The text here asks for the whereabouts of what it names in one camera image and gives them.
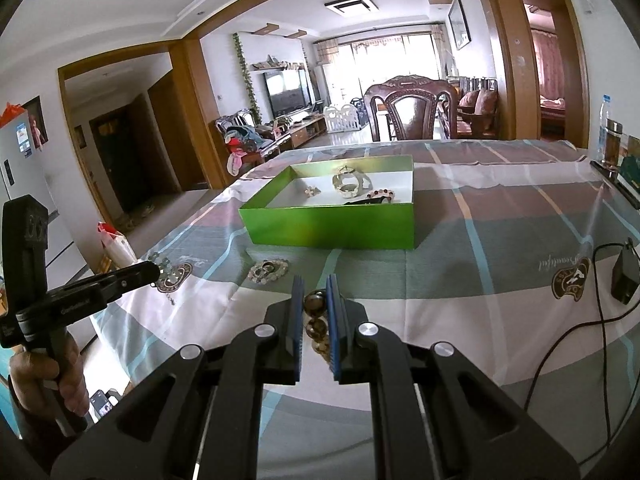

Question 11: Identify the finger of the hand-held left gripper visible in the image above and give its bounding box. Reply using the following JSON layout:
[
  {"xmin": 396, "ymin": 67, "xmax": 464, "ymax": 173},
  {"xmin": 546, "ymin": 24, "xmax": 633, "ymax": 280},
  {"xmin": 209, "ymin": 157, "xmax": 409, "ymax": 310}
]
[{"xmin": 101, "ymin": 260, "xmax": 162, "ymax": 296}]

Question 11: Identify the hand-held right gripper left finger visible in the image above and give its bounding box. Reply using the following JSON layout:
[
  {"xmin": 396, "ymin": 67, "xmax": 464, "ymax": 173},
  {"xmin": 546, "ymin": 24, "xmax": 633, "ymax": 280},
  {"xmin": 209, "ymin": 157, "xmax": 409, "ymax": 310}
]
[{"xmin": 50, "ymin": 275, "xmax": 306, "ymax": 480}]

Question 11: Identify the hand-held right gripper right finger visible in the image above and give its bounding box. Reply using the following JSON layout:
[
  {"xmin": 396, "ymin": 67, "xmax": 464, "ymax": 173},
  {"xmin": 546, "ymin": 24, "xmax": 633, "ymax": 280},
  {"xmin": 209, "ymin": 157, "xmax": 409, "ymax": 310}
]
[{"xmin": 326, "ymin": 274, "xmax": 582, "ymax": 480}]

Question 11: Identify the brown bead bracelet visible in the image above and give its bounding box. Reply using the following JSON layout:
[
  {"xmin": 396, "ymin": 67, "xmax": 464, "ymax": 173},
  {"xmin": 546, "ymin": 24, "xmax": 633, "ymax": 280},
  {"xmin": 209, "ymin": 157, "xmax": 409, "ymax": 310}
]
[{"xmin": 303, "ymin": 290, "xmax": 332, "ymax": 361}]

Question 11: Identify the beaded metal bangle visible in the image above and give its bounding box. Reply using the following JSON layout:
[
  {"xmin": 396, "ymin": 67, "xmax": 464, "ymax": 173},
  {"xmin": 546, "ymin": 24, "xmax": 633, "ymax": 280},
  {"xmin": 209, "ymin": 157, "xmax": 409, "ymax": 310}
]
[{"xmin": 247, "ymin": 258, "xmax": 290, "ymax": 285}]

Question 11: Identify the green cardboard box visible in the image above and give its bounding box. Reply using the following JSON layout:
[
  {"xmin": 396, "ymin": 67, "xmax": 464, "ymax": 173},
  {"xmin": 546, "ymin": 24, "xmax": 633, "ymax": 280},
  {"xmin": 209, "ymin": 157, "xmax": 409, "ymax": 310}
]
[{"xmin": 238, "ymin": 155, "xmax": 417, "ymax": 251}]

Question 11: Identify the cream beaded bracelet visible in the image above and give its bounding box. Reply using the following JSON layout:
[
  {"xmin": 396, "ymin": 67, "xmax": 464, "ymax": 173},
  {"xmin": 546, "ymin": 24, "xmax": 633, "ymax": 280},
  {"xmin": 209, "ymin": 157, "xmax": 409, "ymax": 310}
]
[{"xmin": 331, "ymin": 164, "xmax": 373, "ymax": 200}]

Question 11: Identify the person's left hand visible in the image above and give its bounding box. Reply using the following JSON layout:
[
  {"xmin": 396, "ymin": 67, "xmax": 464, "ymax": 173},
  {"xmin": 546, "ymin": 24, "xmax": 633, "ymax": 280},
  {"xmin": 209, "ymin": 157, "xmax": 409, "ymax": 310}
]
[{"xmin": 9, "ymin": 335, "xmax": 92, "ymax": 417}]

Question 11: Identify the white and red shopping bag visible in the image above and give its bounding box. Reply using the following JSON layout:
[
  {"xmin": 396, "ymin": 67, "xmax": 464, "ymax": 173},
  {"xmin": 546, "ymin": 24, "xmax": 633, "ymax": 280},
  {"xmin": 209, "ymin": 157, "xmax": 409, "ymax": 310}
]
[{"xmin": 96, "ymin": 221, "xmax": 138, "ymax": 268}]

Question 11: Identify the dark wooden door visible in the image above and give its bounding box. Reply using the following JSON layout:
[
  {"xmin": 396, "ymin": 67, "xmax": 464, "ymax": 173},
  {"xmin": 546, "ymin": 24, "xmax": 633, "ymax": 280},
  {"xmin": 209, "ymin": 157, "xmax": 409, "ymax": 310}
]
[{"xmin": 90, "ymin": 95, "xmax": 156, "ymax": 216}]

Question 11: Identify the plaid tablecloth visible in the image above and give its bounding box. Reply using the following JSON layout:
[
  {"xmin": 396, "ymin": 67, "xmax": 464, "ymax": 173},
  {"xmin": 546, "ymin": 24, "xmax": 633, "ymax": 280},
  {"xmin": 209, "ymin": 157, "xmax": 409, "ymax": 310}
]
[{"xmin": 92, "ymin": 139, "xmax": 640, "ymax": 461}]

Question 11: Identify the smartphone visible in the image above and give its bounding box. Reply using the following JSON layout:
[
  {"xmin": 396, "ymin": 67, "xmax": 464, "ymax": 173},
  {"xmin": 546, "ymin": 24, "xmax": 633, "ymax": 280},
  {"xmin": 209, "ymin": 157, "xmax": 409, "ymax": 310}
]
[{"xmin": 90, "ymin": 389, "xmax": 121, "ymax": 418}]

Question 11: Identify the pile of clothes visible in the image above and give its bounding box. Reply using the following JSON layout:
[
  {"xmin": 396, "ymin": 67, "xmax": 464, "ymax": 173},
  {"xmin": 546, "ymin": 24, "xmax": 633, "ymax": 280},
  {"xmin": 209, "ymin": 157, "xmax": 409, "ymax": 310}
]
[{"xmin": 222, "ymin": 125, "xmax": 271, "ymax": 176}]

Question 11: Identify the wooden armchair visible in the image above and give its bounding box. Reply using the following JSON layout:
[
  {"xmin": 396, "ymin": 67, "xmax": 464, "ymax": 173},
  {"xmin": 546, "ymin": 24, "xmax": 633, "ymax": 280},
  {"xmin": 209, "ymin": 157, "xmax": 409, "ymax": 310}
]
[{"xmin": 215, "ymin": 110, "xmax": 281, "ymax": 166}]

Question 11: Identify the wooden television cabinet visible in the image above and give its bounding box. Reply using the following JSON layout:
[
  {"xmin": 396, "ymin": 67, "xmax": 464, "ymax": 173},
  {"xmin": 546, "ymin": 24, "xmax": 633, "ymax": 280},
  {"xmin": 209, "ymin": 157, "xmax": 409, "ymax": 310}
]
[{"xmin": 272, "ymin": 112, "xmax": 328, "ymax": 148}]

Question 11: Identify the white play fence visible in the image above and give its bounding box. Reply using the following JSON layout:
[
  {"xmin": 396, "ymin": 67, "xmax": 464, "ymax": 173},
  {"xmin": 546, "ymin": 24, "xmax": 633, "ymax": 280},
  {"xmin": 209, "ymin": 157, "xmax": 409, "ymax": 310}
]
[{"xmin": 322, "ymin": 101, "xmax": 371, "ymax": 133}]

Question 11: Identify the carved wooden dining chair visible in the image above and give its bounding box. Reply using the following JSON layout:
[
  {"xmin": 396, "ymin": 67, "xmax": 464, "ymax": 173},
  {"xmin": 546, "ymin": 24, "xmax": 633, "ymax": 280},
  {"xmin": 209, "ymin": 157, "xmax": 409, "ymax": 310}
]
[{"xmin": 364, "ymin": 76, "xmax": 460, "ymax": 142}]

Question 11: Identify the green ivy garland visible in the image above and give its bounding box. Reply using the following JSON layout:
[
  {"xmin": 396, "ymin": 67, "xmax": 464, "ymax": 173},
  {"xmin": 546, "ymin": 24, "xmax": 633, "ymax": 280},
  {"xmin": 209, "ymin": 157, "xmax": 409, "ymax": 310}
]
[{"xmin": 231, "ymin": 32, "xmax": 262, "ymax": 126}]

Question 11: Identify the flat screen television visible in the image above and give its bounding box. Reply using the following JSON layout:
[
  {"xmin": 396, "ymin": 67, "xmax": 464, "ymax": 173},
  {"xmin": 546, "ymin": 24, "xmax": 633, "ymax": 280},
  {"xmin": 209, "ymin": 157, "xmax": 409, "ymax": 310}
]
[{"xmin": 263, "ymin": 67, "xmax": 316, "ymax": 111}]

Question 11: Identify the white standing air conditioner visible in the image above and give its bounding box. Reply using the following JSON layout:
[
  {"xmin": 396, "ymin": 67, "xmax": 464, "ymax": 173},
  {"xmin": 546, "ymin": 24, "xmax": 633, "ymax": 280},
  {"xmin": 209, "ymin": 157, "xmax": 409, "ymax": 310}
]
[{"xmin": 315, "ymin": 62, "xmax": 333, "ymax": 106}]

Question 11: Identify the wooden sofa chair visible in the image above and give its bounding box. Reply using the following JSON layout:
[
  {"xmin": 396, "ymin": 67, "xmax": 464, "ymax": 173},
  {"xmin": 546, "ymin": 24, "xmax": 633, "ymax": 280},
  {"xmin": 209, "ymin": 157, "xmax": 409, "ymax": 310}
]
[{"xmin": 440, "ymin": 77, "xmax": 501, "ymax": 138}]

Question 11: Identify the black power adapter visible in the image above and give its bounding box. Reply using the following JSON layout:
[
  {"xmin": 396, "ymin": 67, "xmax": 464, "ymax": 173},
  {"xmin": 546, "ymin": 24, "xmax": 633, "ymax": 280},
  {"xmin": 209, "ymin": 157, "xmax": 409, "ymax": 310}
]
[{"xmin": 611, "ymin": 240, "xmax": 640, "ymax": 306}]

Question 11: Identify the square ceiling lamp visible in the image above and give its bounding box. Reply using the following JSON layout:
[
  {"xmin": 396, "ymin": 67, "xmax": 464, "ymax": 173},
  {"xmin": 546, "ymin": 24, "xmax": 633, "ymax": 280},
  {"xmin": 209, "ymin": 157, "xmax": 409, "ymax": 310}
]
[{"xmin": 324, "ymin": 0, "xmax": 378, "ymax": 16}]

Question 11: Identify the glass jar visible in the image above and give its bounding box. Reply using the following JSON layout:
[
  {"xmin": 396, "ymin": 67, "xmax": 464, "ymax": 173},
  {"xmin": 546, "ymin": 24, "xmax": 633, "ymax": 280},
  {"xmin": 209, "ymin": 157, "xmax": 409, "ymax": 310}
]
[{"xmin": 604, "ymin": 121, "xmax": 627, "ymax": 167}]

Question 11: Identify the green packet box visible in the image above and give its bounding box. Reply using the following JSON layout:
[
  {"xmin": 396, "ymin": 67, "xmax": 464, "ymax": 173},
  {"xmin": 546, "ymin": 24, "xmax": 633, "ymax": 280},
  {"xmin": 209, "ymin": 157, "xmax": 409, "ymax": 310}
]
[{"xmin": 617, "ymin": 154, "xmax": 640, "ymax": 196}]

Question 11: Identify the clear water bottle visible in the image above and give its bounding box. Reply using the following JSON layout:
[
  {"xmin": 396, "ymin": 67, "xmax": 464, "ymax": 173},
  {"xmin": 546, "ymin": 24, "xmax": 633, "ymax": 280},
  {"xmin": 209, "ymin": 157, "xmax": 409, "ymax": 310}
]
[{"xmin": 597, "ymin": 94, "xmax": 618, "ymax": 161}]

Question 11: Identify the wall photo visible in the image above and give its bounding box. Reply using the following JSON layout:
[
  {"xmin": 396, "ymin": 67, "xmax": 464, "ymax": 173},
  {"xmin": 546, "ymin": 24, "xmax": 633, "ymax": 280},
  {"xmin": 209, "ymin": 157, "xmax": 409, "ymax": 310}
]
[{"xmin": 22, "ymin": 96, "xmax": 48, "ymax": 150}]

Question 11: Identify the black charger with cable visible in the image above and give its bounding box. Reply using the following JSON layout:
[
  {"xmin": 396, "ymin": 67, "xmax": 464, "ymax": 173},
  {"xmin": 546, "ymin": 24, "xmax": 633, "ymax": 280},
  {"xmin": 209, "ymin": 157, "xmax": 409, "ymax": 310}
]
[{"xmin": 520, "ymin": 242, "xmax": 633, "ymax": 461}]

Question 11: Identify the framed wall picture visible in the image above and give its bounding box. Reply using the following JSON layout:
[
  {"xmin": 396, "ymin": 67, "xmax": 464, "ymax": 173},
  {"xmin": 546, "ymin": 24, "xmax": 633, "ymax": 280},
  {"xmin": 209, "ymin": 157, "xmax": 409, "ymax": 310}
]
[{"xmin": 447, "ymin": 0, "xmax": 472, "ymax": 51}]

